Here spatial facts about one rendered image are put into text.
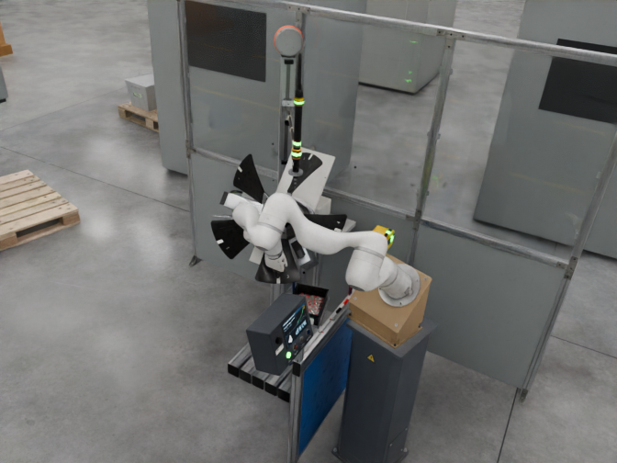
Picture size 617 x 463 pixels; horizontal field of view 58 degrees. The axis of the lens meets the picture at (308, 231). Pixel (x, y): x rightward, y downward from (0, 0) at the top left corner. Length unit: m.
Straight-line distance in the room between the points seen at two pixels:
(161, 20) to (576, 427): 4.46
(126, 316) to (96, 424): 0.91
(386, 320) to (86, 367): 2.05
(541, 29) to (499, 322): 2.35
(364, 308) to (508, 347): 1.33
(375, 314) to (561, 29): 2.99
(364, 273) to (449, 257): 1.34
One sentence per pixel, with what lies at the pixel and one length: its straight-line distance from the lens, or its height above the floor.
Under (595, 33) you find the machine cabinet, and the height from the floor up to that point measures 1.79.
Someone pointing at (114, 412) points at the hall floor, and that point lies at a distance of 3.50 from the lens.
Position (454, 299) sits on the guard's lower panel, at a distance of 3.50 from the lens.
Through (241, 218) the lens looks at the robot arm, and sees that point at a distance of 2.14.
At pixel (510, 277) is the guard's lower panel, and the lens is 3.32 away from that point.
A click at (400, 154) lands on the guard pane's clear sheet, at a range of 3.19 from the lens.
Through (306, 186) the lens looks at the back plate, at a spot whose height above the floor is 1.21.
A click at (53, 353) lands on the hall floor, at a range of 3.95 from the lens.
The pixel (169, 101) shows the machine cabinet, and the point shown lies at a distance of 5.57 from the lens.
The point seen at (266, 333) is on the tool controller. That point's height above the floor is 1.25.
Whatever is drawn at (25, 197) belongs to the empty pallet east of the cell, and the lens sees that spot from 5.47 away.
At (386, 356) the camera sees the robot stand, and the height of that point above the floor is 0.87.
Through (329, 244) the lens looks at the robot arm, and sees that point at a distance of 2.06.
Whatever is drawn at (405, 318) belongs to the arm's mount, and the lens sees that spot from 2.41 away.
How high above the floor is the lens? 2.61
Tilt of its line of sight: 32 degrees down
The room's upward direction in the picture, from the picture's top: 4 degrees clockwise
